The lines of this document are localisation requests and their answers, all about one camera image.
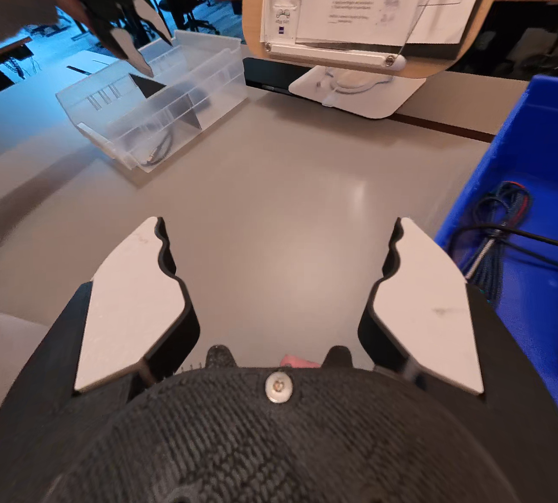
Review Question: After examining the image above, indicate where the black cable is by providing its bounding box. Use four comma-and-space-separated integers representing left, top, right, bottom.
449, 224, 558, 260
139, 126, 175, 168

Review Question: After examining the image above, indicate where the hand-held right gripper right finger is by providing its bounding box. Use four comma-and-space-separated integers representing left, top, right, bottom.
357, 216, 485, 395

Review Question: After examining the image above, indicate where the wooden document stand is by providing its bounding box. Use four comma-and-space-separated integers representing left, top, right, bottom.
242, 0, 521, 120

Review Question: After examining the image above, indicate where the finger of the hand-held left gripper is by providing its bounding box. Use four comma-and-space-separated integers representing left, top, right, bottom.
132, 0, 174, 47
108, 28, 155, 78

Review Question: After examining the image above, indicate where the blue braided cable bundle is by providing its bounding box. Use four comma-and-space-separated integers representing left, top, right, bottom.
449, 180, 532, 304

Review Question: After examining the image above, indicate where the black desk power strip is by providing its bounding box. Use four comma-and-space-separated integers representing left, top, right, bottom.
243, 57, 314, 96

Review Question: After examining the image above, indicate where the clear plastic bin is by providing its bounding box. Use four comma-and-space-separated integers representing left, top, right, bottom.
56, 30, 249, 173

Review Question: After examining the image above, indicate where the blue plastic bin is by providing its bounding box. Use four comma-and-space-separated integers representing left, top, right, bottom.
434, 73, 558, 408

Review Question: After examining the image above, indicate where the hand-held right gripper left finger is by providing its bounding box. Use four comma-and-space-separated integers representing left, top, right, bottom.
73, 216, 201, 394

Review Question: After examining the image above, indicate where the cable with metal spring sleeve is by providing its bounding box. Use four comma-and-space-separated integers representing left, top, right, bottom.
464, 238, 498, 280

